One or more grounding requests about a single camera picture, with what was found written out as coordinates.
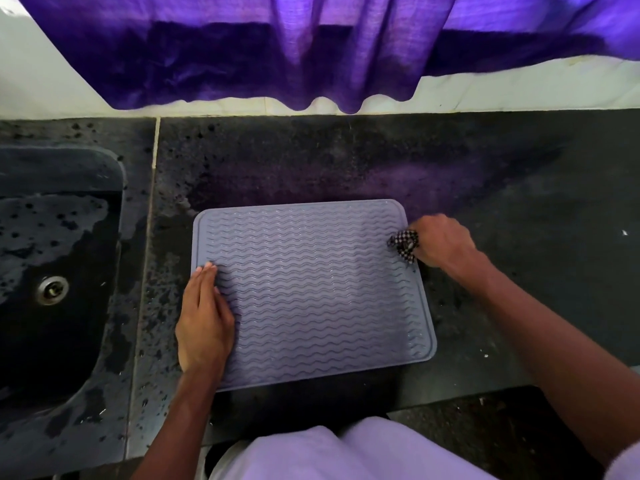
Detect person's white garment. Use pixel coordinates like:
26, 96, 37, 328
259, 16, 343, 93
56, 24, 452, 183
209, 417, 497, 480

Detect grey wavy silicone mat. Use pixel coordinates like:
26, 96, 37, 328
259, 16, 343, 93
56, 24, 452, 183
191, 199, 438, 393

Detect black stone sink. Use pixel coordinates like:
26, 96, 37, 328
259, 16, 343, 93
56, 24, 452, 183
0, 145, 127, 413

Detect person's left hand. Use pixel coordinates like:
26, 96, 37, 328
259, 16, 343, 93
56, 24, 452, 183
174, 262, 236, 376

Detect purple curtain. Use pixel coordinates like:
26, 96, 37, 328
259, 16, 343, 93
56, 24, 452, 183
14, 0, 640, 114

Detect person's white sleeve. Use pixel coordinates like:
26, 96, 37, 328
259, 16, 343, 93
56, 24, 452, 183
604, 439, 640, 480

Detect person's right forearm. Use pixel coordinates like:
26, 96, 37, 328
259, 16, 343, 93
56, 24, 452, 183
446, 249, 640, 468

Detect black white checkered cloth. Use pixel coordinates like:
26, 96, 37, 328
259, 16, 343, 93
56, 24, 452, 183
387, 228, 420, 268

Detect person's left forearm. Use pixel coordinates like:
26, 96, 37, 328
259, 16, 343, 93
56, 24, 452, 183
131, 364, 222, 480

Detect person's right hand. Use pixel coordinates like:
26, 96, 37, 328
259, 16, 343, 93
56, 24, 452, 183
407, 214, 477, 271

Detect metal sink drain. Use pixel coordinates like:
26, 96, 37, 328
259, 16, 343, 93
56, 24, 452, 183
36, 276, 70, 306

